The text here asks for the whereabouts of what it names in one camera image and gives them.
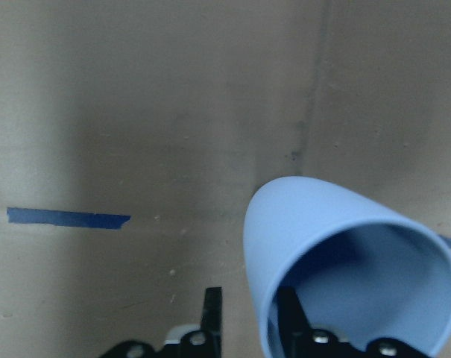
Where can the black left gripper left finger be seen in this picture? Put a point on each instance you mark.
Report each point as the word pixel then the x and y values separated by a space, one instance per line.
pixel 211 319

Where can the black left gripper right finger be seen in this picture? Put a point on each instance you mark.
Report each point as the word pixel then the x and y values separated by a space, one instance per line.
pixel 294 329

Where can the light blue plastic cup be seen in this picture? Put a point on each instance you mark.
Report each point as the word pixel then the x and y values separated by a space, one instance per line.
pixel 359 269

